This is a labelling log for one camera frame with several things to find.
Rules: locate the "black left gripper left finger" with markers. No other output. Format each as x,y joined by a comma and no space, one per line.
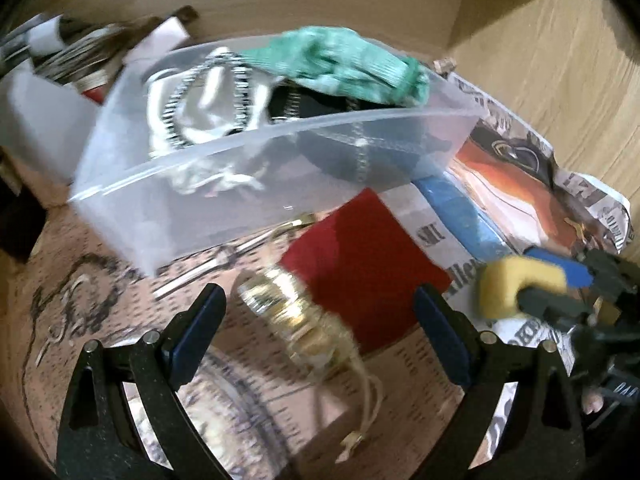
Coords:
187,337

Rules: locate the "small white cardboard box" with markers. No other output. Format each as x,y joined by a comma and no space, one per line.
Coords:
165,37

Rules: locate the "person's hand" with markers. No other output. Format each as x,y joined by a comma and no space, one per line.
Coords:
592,400

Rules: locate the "cream drawstring pouch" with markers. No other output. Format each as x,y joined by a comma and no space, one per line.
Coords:
217,97

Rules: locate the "magazine sheet with orange photo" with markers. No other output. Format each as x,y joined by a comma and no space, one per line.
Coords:
502,194

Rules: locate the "red velvet pouch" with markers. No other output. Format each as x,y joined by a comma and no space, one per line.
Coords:
360,264

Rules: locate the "clear plastic storage bin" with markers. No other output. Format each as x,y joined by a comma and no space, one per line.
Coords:
120,191

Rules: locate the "stack of papers and magazines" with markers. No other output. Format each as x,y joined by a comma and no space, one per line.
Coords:
75,54

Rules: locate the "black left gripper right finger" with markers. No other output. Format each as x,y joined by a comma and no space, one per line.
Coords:
451,334

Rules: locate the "white plastic box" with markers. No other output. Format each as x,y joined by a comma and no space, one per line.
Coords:
45,125

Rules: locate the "black chain-pattern cloth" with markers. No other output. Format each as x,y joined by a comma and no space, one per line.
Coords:
378,154

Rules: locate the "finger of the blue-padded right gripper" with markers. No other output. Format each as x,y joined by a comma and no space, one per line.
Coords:
577,274

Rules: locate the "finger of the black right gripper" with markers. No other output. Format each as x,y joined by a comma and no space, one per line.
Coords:
561,312

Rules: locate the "green knitted cloth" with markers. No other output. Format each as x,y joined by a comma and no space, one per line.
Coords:
337,61

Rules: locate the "yellow sponge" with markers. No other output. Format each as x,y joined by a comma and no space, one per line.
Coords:
499,283

